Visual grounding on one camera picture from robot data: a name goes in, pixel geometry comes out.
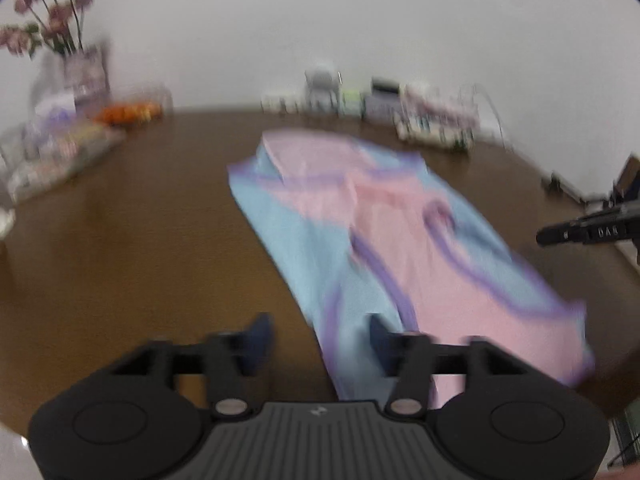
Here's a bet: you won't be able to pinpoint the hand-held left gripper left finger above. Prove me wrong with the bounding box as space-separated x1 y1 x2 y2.
107 312 276 418

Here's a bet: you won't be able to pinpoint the green and white box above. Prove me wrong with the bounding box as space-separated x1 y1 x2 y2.
340 89 365 118

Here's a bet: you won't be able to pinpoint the clear box of orange peels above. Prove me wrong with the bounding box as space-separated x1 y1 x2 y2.
95 85 173 128

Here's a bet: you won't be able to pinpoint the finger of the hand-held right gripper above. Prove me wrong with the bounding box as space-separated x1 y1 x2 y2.
536 208 640 247

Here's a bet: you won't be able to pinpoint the dark wooden chair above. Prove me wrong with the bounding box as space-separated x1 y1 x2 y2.
612 155 640 202

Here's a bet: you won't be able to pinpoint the pink patterned packets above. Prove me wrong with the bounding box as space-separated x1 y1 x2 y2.
400 85 481 133

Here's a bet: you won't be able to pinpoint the patterned flower wrapping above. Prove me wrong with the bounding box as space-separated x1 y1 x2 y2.
62 42 111 106

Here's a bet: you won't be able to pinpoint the lavender box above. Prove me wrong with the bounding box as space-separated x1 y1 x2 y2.
362 94 401 122

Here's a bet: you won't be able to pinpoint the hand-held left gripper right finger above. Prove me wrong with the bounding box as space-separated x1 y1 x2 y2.
369 312 532 418

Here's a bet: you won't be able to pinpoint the white round-headed robot figure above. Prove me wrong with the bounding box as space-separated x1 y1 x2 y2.
305 65 342 113

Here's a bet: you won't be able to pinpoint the white toy blocks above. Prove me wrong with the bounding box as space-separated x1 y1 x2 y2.
261 92 307 113

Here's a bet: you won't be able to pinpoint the clear bag of packets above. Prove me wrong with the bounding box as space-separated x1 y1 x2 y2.
0 105 126 206

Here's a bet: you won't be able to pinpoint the white teal-printed cloth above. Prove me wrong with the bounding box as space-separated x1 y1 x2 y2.
395 112 473 153

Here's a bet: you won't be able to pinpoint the pink and blue garment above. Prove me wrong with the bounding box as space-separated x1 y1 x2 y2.
227 127 596 403

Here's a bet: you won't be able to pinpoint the pink flower bouquet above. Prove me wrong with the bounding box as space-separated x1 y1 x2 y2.
0 0 96 58

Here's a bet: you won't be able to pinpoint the black clamp stand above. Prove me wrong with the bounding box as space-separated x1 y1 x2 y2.
542 172 581 202

